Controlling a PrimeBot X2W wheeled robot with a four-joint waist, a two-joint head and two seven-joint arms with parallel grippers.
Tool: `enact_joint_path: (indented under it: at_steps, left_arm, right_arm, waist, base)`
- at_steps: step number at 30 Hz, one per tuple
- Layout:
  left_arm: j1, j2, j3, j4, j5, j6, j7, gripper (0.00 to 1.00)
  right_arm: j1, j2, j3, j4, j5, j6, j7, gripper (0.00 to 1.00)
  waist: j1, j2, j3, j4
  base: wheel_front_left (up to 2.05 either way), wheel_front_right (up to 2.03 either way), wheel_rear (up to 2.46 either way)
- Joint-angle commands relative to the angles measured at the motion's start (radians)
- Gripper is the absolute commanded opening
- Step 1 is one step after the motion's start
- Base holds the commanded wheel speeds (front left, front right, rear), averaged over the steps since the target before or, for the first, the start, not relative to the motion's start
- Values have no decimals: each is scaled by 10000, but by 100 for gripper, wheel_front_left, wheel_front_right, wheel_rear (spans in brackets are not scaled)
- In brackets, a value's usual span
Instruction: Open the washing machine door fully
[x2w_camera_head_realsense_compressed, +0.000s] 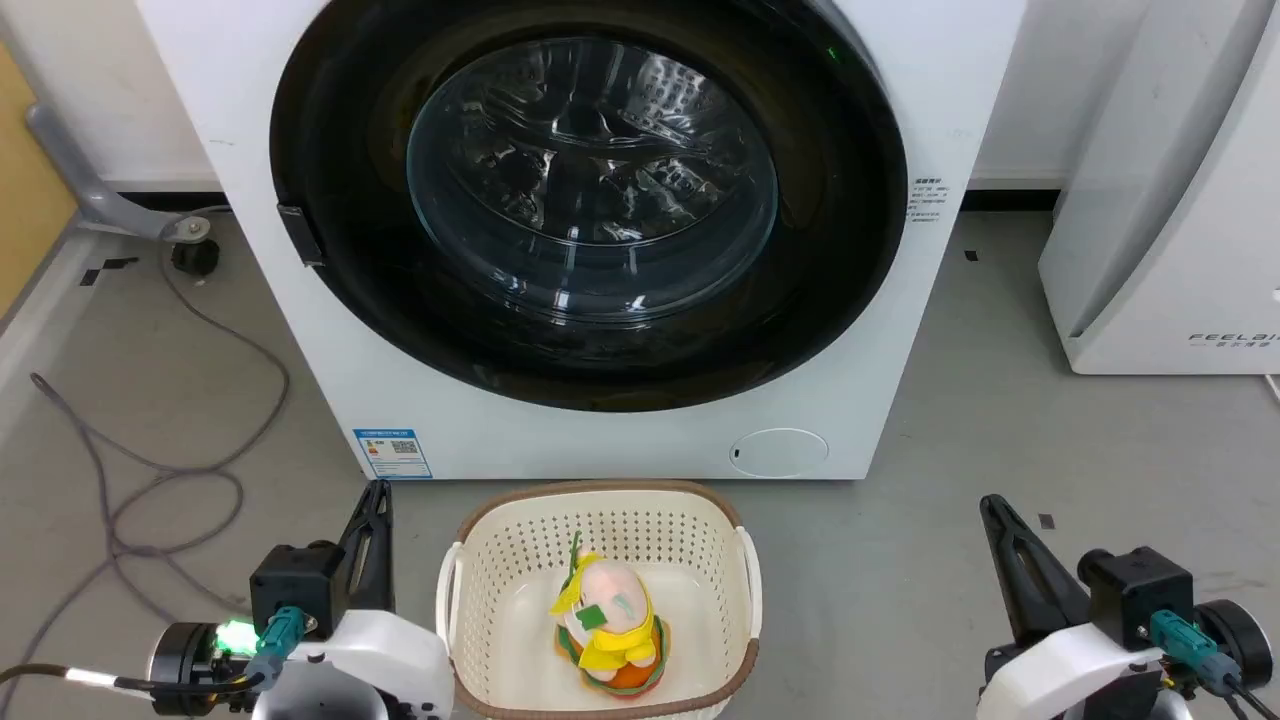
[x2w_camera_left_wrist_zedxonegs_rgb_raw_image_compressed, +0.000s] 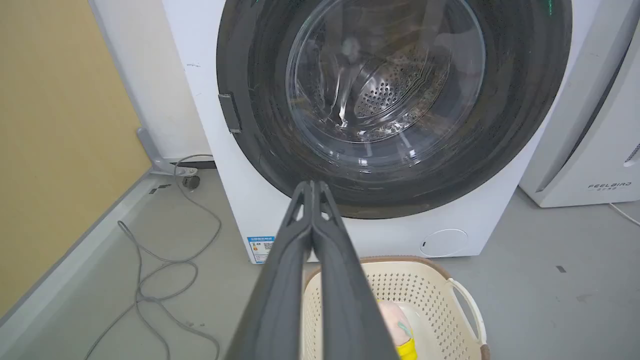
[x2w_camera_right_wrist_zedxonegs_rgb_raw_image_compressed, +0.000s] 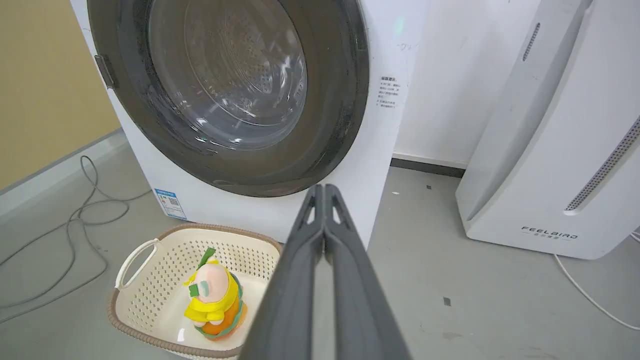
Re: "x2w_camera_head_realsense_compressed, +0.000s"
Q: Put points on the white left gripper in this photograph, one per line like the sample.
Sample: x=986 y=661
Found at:
x=390 y=665

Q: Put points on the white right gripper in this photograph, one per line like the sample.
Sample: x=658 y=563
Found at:
x=1060 y=675

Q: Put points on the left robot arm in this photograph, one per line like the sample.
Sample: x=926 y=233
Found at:
x=190 y=665

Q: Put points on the white front-load washing machine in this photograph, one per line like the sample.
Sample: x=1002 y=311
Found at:
x=300 y=380

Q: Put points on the round black glass washer door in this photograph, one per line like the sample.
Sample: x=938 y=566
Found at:
x=340 y=150

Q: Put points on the blue energy label sticker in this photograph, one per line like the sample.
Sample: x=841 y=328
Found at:
x=392 y=454

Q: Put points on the cream perforated laundry basket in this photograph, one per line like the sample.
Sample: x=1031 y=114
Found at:
x=500 y=560

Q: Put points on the yellow dressed plush doll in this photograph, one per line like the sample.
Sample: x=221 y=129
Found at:
x=612 y=620

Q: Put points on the oval white filter cover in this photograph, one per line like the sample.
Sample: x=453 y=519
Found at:
x=780 y=452

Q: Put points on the black round floor foot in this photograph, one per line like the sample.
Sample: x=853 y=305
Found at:
x=195 y=258

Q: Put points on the white floor appliance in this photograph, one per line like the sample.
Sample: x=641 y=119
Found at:
x=1180 y=250

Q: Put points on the grey caster leg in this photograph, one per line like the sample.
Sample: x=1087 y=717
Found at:
x=100 y=206

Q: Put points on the yellow wooden panel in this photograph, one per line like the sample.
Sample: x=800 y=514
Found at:
x=25 y=190

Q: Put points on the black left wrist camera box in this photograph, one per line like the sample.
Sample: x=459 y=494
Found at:
x=295 y=585

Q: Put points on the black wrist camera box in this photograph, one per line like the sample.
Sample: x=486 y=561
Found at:
x=1135 y=595
x=295 y=585

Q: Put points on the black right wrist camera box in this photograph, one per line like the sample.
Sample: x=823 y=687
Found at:
x=1135 y=595

